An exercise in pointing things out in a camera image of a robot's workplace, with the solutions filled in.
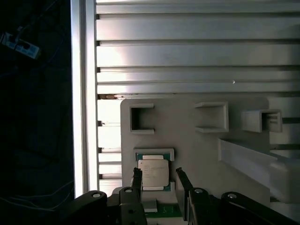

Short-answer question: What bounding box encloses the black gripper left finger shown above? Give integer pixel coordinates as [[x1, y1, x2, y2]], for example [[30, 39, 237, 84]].
[[70, 166, 148, 225]]

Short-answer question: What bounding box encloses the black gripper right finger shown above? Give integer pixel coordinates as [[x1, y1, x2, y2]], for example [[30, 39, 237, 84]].
[[175, 166, 300, 225]]

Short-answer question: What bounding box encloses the silver CPU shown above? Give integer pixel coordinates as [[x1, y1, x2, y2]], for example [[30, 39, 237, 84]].
[[135, 151, 172, 191]]

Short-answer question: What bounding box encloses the green circuit board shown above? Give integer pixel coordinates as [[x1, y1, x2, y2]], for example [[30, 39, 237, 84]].
[[143, 199, 182, 213]]

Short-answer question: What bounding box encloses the grey parts rack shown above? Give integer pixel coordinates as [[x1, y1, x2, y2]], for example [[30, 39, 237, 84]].
[[120, 97, 300, 225]]

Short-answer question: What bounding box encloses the white power strip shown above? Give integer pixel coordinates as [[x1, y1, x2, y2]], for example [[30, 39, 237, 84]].
[[0, 31, 42, 60]]

